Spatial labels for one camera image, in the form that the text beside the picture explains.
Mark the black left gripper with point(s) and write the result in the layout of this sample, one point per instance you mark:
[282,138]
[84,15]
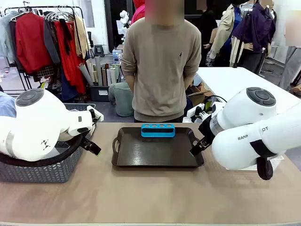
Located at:
[93,114]

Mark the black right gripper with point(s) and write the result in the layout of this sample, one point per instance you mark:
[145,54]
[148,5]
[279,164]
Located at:
[207,128]

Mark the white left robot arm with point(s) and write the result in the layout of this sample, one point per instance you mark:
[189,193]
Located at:
[35,122]

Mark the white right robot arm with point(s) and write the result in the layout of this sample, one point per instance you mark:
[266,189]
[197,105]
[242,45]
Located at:
[247,141]

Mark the person's right forearm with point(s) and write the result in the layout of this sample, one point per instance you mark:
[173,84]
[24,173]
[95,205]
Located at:
[129,82]

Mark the person's left forearm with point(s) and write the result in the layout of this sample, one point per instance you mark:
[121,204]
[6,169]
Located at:
[189,80]

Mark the blue test tube rack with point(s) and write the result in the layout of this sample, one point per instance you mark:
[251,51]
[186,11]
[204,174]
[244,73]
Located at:
[157,133]

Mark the dark brown serving tray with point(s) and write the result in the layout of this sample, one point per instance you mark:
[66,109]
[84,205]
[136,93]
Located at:
[155,153]

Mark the small grey plastic basket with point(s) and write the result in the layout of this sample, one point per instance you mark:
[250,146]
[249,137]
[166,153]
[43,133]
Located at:
[73,107]

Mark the cardboard box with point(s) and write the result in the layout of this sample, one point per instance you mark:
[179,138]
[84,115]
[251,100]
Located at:
[197,97]

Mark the black storage bin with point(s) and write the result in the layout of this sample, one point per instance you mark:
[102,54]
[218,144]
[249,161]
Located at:
[96,94]

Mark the large grey plastic basket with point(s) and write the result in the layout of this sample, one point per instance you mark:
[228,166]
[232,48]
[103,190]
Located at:
[47,174]

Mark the crouching person in green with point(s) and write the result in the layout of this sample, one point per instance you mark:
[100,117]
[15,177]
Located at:
[120,99]

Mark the brown paper roll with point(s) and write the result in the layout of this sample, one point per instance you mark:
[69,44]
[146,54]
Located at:
[104,76]

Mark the slanted grey paper roll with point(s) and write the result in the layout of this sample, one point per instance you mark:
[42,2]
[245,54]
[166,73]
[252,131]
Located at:
[85,75]

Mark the white paper roll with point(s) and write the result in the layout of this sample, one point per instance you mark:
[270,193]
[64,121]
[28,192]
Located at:
[111,76]

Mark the white table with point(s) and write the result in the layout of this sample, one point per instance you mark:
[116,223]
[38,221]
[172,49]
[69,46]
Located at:
[235,80]

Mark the tall grey paper roll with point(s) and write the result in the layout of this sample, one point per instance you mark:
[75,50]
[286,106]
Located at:
[98,70]

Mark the cream paper roll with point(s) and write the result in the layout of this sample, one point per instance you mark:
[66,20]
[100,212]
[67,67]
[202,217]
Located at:
[91,68]

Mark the person in beige sweater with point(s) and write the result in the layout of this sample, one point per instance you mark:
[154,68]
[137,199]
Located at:
[162,70]

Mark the long red dress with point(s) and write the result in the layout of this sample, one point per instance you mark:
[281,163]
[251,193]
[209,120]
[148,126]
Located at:
[70,63]

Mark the black white checked fabric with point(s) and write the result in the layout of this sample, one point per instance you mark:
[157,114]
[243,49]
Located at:
[45,71]

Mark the person in blue shirt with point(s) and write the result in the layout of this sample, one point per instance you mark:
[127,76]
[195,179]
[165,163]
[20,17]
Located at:
[5,106]

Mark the grey step stool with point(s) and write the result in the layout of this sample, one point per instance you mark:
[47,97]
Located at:
[98,50]

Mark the beige garment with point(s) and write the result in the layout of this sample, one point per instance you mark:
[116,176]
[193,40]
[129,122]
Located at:
[81,35]

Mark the dark grey jacket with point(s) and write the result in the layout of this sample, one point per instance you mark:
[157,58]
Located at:
[50,42]

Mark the mannequin in beige trench coat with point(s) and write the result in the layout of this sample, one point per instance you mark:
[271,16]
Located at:
[223,35]

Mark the black scarf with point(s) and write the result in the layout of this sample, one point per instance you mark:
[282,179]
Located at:
[66,35]

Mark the background person in black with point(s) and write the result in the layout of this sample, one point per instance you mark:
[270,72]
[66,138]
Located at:
[207,30]

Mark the red jacket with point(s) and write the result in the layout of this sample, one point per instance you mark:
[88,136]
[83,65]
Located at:
[30,42]

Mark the person in grey trousers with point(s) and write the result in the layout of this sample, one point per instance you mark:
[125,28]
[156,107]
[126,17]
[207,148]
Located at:
[291,66]

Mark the light blue garment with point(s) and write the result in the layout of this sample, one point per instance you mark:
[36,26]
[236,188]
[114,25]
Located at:
[5,35]

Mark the person in pink hoodie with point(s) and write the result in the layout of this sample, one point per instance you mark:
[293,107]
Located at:
[138,11]

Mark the black metal clothes rack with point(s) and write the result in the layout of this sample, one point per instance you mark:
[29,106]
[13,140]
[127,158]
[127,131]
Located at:
[35,7]

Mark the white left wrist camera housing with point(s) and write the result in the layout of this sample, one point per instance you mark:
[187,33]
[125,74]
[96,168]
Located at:
[74,132]

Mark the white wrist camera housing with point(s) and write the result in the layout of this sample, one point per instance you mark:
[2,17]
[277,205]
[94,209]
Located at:
[195,112]
[74,132]

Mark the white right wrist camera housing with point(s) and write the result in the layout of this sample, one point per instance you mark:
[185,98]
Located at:
[195,112]

